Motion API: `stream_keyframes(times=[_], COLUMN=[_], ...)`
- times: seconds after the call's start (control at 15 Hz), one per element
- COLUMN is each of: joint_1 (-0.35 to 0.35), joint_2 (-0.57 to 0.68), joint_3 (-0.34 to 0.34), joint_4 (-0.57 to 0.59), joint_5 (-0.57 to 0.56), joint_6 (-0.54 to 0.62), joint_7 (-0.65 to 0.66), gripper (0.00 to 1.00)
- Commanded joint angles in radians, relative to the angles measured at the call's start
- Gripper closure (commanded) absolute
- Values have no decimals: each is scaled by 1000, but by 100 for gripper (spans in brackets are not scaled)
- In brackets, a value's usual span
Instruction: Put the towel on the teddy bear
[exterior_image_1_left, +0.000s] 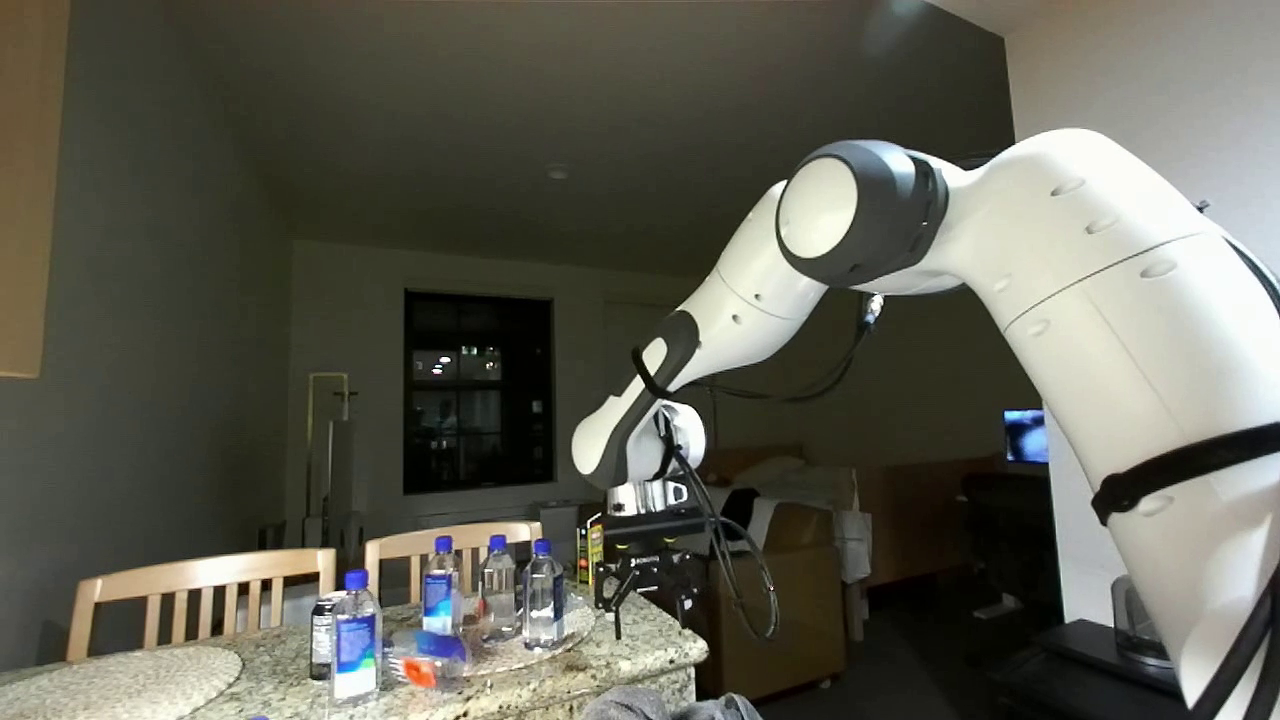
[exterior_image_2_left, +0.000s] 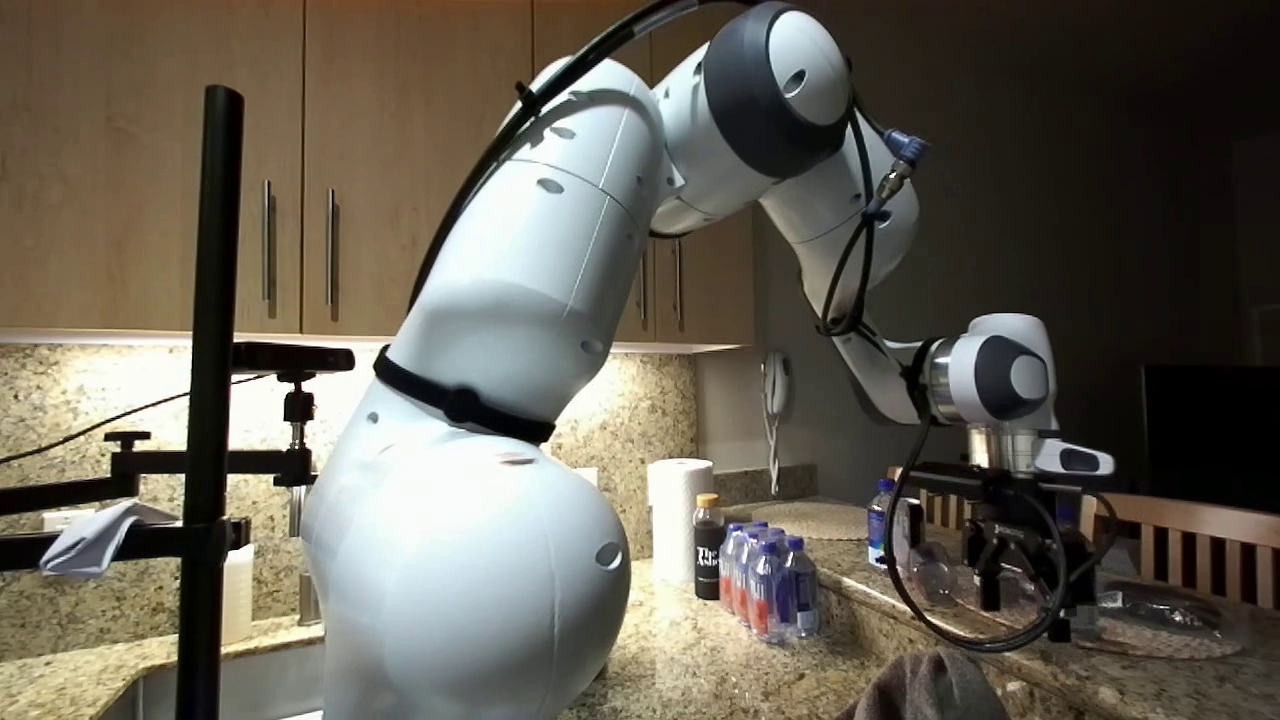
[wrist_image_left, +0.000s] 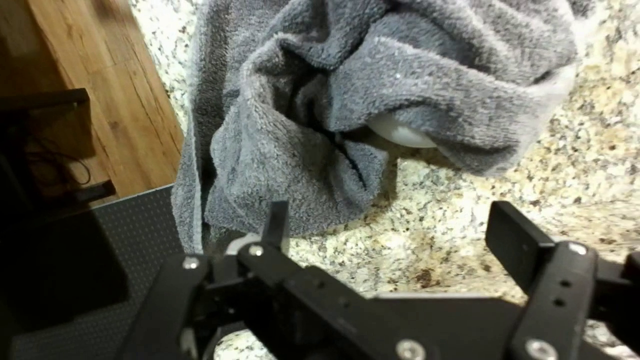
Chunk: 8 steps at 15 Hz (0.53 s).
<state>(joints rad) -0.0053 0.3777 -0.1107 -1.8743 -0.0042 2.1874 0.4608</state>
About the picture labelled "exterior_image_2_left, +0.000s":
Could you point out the camera on mount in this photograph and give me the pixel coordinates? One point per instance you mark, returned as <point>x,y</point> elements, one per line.
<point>290,358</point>

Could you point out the sink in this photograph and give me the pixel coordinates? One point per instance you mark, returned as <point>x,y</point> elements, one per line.
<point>260,685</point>

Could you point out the white plastic container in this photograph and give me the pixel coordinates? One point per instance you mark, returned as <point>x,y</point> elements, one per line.
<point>238,595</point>

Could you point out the clear plastic bag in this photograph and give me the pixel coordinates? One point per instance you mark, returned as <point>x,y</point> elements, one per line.
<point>1160,610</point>

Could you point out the stand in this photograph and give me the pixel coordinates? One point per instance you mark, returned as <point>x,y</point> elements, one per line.
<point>212,400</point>

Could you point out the black television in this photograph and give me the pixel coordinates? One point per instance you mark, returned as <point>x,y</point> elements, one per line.
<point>1215,440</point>

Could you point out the wall socket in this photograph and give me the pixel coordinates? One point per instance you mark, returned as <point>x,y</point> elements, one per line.
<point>588,477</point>
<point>62,519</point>

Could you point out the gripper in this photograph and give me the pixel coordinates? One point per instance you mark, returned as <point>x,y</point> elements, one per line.
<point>1015,525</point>

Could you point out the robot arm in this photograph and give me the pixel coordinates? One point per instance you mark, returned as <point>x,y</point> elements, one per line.
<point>480,560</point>

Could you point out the paper towel roll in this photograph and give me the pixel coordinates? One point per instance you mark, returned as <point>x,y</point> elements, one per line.
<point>678,520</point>

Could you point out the round woven placemat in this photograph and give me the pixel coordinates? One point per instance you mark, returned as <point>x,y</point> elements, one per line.
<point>1180,642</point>

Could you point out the wooden chair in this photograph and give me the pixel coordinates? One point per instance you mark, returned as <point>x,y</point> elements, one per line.
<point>935,510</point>
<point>1190,545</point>

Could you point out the water bottle with blue cap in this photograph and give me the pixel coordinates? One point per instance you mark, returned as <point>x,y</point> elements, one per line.
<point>880,530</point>

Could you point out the clear empty plastic bottle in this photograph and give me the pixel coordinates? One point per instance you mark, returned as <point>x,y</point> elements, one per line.
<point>932,575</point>

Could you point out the pack of small water bottles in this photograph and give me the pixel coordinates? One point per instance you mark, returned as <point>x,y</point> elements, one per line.
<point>768,590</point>

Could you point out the dark grey towel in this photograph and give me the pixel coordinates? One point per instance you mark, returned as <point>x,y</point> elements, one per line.
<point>930,690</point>

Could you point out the wooden wall cabinet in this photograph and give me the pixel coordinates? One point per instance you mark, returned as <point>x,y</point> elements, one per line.
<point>150,150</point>

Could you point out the dark bottle with yellow cap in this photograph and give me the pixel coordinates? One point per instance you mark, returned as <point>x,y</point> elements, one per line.
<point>708,550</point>

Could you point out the light grey cloth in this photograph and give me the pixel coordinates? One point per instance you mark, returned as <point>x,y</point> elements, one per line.
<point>95,540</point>

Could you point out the white wall phone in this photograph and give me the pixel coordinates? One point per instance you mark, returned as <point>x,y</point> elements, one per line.
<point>775,390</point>

